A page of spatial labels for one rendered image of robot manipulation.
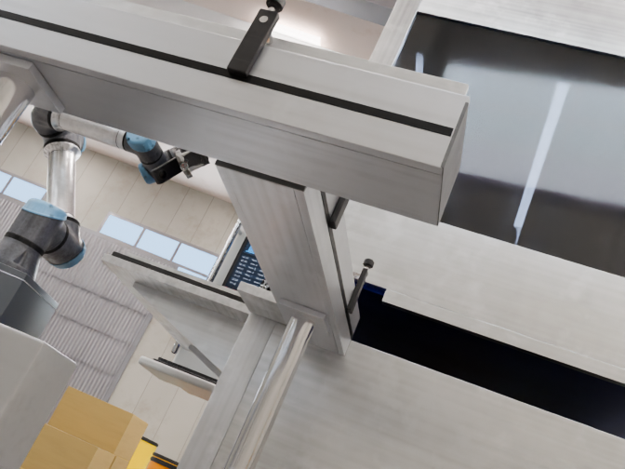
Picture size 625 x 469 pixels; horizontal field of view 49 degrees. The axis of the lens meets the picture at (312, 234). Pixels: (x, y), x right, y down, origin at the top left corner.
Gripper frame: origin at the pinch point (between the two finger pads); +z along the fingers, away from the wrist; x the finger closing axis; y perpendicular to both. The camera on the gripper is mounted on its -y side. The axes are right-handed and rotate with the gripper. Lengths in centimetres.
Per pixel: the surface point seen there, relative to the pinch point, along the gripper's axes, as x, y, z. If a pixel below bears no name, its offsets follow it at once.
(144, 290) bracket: 20.9, -20.9, 25.1
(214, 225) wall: 172, -30, -802
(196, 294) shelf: 23.9, -8.8, 38.8
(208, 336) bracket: 35, -11, 37
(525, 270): 46, 58, 59
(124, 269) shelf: 13.2, -22.1, 28.4
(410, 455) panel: 62, 17, 75
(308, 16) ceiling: -30, 137, -411
